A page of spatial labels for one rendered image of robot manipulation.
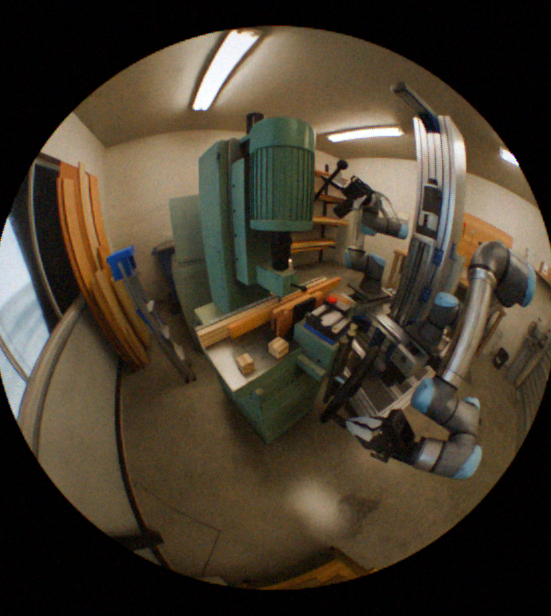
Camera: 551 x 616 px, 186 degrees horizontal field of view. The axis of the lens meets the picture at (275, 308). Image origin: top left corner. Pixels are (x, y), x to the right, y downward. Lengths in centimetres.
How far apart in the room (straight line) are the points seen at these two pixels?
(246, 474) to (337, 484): 58
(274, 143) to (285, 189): 12
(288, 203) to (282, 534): 154
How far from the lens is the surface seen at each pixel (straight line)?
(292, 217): 42
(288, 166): 43
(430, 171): 115
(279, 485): 126
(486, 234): 362
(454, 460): 44
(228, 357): 47
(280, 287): 50
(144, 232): 280
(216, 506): 133
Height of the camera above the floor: 125
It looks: 33 degrees down
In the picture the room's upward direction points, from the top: 1 degrees clockwise
